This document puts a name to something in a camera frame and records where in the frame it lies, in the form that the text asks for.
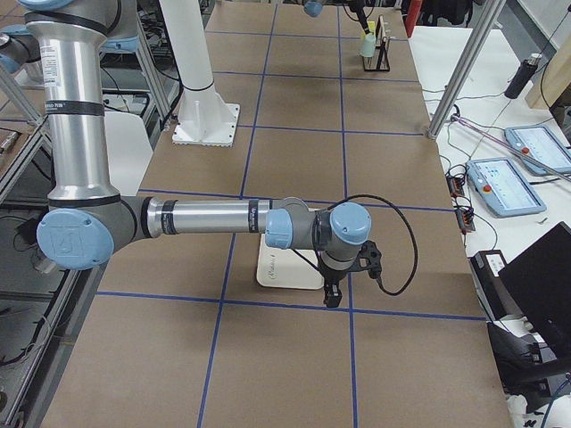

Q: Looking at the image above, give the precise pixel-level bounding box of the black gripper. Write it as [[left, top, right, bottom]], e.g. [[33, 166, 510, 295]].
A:
[[350, 0, 370, 35], [321, 265, 344, 309]]

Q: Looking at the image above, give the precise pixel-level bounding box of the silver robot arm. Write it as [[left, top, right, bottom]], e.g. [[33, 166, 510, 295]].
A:
[[25, 1, 381, 308], [302, 0, 371, 35]]

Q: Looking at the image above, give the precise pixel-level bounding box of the white plastic tray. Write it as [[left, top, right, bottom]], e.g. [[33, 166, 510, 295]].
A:
[[256, 209, 324, 291]]

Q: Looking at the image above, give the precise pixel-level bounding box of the red cylinder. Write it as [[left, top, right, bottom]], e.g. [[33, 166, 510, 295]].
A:
[[405, 0, 424, 38]]

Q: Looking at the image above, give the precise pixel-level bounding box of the metal reacher grabber tool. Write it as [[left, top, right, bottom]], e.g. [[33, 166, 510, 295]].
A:
[[451, 114, 570, 179]]

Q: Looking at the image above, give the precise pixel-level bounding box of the dark water bottle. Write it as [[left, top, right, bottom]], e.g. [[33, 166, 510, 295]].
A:
[[504, 53, 542, 100]]

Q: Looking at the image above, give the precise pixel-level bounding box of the near blue teach pendant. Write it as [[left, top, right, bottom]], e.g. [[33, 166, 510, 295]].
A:
[[466, 157, 547, 218]]

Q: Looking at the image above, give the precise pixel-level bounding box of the blue teach pendant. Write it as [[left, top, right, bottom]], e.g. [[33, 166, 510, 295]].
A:
[[504, 126, 570, 174], [466, 157, 547, 218]]

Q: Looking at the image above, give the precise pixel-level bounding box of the black laptop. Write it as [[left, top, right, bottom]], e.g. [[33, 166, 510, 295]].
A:
[[499, 221, 570, 358]]

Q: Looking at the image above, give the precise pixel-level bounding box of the far blue teach pendant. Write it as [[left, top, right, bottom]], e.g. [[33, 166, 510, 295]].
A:
[[504, 126, 570, 174]]

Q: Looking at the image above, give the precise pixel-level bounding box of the white chair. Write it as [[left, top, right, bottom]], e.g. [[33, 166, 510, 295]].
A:
[[104, 111, 153, 196]]

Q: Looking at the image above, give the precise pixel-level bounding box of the black wire cup rack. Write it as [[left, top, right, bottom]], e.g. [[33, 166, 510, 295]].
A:
[[361, 15, 391, 72]]

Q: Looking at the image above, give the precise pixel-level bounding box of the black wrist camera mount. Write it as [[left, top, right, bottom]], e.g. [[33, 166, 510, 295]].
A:
[[350, 240, 382, 281]]

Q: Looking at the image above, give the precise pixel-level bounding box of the black camera cable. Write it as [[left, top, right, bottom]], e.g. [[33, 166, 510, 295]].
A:
[[327, 194, 419, 297]]

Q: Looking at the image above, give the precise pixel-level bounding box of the aluminium frame post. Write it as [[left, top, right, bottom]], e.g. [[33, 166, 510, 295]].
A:
[[426, 0, 506, 139]]

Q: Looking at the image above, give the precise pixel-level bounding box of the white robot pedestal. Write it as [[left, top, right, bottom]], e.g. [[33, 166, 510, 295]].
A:
[[160, 0, 240, 147]]

